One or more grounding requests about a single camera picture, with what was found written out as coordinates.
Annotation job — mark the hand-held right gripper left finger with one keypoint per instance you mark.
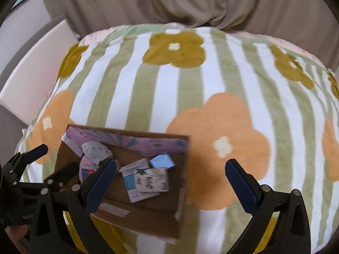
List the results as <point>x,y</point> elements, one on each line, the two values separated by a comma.
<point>102,185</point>

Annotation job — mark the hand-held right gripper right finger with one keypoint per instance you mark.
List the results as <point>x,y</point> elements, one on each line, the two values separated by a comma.
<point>242,187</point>

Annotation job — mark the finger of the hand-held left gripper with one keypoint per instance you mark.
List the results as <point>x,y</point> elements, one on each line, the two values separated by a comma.
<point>66,173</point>
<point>38,150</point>

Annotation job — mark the white patterned plastic bag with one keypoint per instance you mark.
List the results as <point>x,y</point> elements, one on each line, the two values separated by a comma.
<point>96,150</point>

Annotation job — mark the white printed tissue packet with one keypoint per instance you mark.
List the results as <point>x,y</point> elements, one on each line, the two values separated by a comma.
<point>152,181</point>

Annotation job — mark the brown cardboard box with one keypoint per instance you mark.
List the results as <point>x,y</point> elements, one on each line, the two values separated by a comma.
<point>148,217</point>

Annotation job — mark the small blue box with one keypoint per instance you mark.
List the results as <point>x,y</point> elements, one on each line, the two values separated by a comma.
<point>161,161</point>

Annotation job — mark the person's left hand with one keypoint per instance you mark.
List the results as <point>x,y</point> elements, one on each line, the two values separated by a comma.
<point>17,235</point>

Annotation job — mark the pink rolled sock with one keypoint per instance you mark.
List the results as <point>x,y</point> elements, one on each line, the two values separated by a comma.
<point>86,162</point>

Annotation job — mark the blue and white packet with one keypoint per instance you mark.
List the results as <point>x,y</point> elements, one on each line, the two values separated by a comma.
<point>129,185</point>

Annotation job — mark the pink patterned carton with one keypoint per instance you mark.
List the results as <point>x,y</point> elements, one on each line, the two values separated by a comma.
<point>148,144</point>

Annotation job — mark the white headboard panel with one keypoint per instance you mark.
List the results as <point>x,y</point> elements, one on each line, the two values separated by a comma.
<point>34,79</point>

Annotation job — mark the striped flower blanket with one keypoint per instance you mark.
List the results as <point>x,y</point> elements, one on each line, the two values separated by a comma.
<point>172,98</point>

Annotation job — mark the beige curtain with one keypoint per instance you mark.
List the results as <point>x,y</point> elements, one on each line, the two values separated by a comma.
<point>159,0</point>

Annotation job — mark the grey bed frame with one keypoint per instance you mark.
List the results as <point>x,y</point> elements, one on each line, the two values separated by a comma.
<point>10,137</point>

